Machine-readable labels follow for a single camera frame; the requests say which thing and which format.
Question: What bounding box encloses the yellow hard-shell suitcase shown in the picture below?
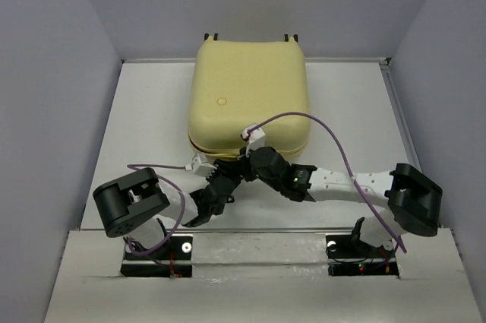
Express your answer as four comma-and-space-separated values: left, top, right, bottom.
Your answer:
188, 33, 310, 158

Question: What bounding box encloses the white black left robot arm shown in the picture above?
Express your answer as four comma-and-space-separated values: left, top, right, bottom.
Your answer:
93, 155, 246, 258

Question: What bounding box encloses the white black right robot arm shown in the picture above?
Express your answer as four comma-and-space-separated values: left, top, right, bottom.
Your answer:
247, 147, 443, 256

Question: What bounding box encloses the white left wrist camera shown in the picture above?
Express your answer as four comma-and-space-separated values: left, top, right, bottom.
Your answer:
185, 153, 216, 178

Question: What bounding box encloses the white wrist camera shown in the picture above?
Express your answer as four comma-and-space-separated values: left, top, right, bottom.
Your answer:
185, 153, 216, 178
241, 124, 266, 154

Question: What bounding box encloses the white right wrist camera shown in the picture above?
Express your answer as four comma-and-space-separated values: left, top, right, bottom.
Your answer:
241, 124, 266, 154

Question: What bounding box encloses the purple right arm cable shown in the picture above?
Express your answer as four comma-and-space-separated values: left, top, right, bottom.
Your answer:
248, 111, 408, 255

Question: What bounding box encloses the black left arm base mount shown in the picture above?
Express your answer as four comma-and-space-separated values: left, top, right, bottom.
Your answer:
119, 234, 193, 279

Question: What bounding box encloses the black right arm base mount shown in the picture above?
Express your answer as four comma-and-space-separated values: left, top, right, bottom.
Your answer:
325, 217, 399, 277

